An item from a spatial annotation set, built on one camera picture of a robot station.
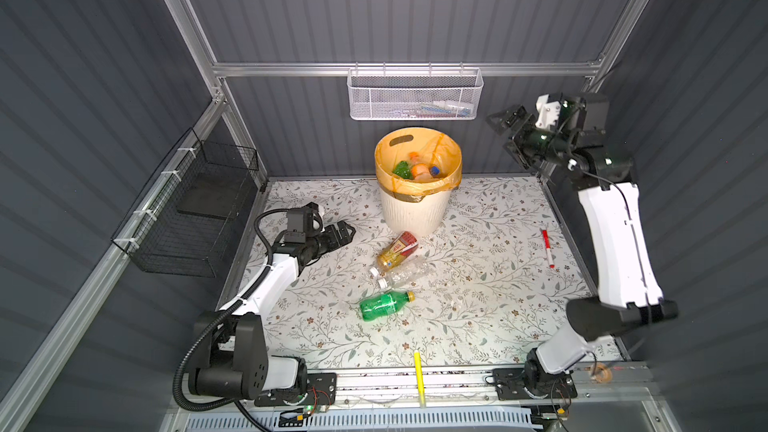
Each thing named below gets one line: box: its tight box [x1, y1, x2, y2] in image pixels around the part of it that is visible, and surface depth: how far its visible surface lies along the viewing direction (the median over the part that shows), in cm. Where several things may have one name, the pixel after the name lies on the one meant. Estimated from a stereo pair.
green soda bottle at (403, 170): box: [394, 160, 412, 179], surface depth 104 cm
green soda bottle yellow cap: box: [360, 291, 417, 322], surface depth 85 cm
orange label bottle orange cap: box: [410, 152, 433, 182], surface depth 96 cm
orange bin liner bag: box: [375, 127, 463, 202], surface depth 96 cm
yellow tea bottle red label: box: [370, 231, 419, 277], surface depth 94 cm
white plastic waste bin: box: [380, 188, 451, 235], surface depth 93 cm
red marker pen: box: [542, 230, 556, 269], surface depth 101 cm
